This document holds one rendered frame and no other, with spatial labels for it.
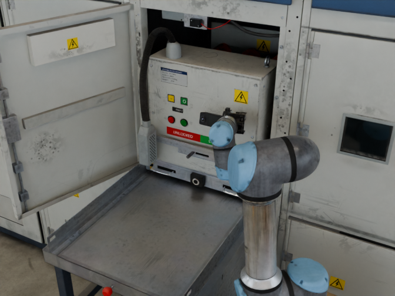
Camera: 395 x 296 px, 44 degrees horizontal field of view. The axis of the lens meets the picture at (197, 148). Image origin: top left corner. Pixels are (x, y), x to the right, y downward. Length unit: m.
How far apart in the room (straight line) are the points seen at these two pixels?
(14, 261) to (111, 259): 1.47
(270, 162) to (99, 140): 1.11
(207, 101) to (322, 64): 0.47
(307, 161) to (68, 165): 1.17
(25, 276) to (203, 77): 1.72
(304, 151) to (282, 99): 0.66
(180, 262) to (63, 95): 0.78
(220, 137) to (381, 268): 0.89
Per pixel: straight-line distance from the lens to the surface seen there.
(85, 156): 2.12
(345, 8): 1.66
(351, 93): 1.73
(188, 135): 2.01
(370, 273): 2.10
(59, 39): 1.86
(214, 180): 2.04
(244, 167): 1.15
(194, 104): 1.94
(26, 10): 2.40
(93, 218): 1.96
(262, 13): 1.77
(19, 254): 3.23
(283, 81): 1.81
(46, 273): 3.05
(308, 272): 1.45
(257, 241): 1.29
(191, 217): 1.94
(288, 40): 1.76
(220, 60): 1.95
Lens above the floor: 2.02
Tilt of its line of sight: 29 degrees down
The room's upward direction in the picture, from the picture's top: straight up
